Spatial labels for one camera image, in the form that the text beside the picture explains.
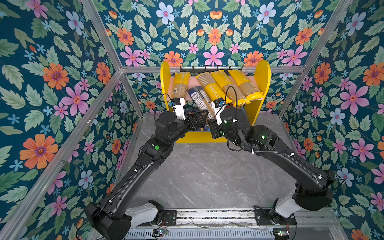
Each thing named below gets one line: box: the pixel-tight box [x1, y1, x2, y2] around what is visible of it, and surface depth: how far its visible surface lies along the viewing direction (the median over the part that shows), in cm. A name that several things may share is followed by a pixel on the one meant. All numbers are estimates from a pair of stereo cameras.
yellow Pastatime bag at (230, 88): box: [210, 70, 251, 107], surface depth 73 cm
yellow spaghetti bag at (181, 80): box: [171, 72, 191, 104], surface depth 75 cm
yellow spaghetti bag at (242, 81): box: [228, 69, 265, 101], surface depth 76 cm
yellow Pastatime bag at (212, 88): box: [195, 72, 233, 104], surface depth 76 cm
